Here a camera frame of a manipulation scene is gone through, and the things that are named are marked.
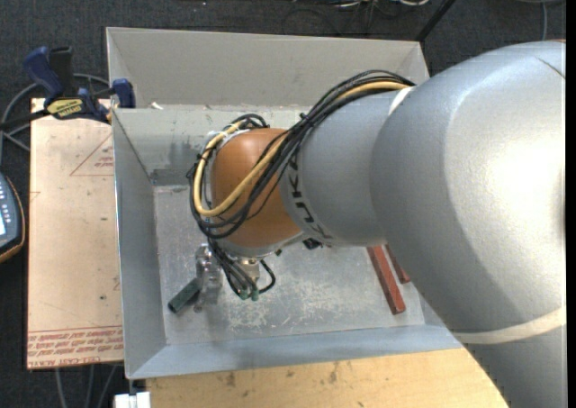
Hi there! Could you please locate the brown cardboard board, red print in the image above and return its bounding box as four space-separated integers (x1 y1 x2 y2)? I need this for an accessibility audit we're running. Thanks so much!
26 97 125 370

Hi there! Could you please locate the dark green flat block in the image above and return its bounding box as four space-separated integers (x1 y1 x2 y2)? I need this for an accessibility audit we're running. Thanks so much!
167 278 203 314

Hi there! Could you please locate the red-brown flat block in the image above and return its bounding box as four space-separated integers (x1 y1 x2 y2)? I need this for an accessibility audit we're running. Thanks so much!
386 246 411 286
365 245 407 316

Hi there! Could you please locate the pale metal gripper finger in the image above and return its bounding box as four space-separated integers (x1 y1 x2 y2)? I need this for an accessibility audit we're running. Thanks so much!
193 264 225 312
193 244 214 276

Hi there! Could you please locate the grey metal bin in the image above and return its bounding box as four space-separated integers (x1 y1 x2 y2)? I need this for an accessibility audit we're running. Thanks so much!
105 26 464 380

